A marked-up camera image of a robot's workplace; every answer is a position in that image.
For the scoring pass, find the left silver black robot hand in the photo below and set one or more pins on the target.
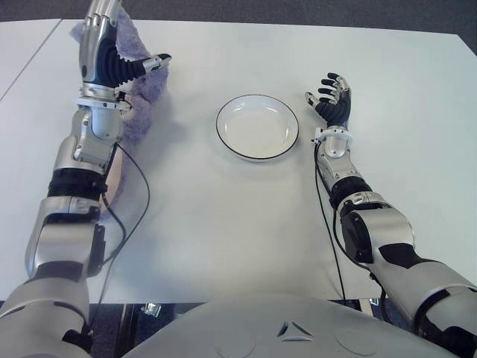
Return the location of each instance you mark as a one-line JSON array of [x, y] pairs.
[[95, 44]]

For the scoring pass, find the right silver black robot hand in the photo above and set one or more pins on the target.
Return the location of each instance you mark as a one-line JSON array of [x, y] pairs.
[[337, 108]]

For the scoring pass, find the purple plush bunny doll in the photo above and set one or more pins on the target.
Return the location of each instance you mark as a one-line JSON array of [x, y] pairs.
[[149, 85]]

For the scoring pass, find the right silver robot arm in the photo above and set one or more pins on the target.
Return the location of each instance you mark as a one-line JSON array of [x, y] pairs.
[[387, 231]]

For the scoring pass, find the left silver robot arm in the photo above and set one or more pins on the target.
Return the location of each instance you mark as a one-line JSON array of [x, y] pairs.
[[63, 223]]

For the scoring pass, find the white plate with black rim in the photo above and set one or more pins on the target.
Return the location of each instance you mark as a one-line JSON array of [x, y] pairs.
[[257, 128]]

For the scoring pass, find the grey robot torso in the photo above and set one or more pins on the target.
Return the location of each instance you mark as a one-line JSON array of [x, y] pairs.
[[290, 328]]

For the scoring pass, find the metal table bracket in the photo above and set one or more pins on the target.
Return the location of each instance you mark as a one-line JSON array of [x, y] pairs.
[[373, 304], [151, 308]]

